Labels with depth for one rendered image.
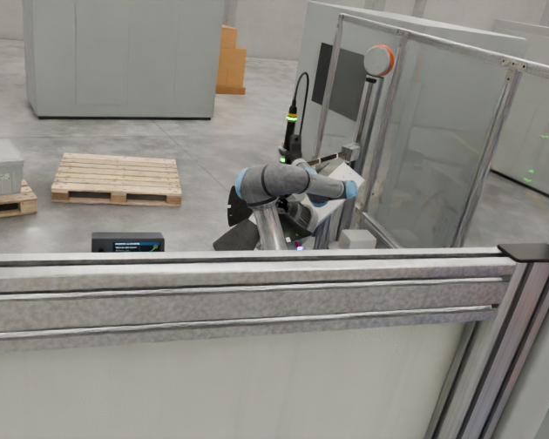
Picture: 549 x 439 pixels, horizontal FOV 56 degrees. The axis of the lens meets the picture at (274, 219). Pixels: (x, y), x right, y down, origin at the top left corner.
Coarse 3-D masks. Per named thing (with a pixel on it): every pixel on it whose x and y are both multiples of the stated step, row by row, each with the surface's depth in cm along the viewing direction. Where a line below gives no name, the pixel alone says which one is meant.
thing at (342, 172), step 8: (336, 168) 277; (344, 168) 272; (336, 176) 272; (344, 176) 267; (352, 176) 263; (360, 176) 258; (360, 184) 255; (304, 200) 278; (336, 200) 259; (344, 200) 256; (320, 208) 264; (328, 208) 260; (320, 216) 260; (256, 248) 281
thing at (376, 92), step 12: (372, 96) 276; (360, 108) 283; (372, 108) 278; (360, 120) 285; (372, 120) 284; (360, 144) 288; (360, 156) 290; (360, 168) 294; (348, 204) 303; (336, 216) 310; (348, 216) 306; (336, 228) 312; (348, 228) 312; (336, 240) 317
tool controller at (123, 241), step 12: (96, 240) 185; (108, 240) 187; (120, 240) 188; (132, 240) 189; (144, 240) 191; (156, 240) 192; (96, 252) 186; (108, 252) 187; (120, 252) 189; (132, 252) 190
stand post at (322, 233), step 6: (330, 216) 270; (324, 222) 270; (330, 222) 270; (318, 228) 277; (324, 228) 271; (330, 228) 272; (318, 234) 277; (324, 234) 273; (318, 240) 277; (324, 240) 276; (318, 246) 278; (324, 246) 276
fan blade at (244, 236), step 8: (240, 224) 254; (248, 224) 253; (232, 232) 254; (240, 232) 252; (248, 232) 252; (256, 232) 252; (216, 240) 256; (224, 240) 254; (232, 240) 252; (240, 240) 251; (248, 240) 251; (256, 240) 251; (216, 248) 254; (224, 248) 252; (232, 248) 251; (240, 248) 250; (248, 248) 250
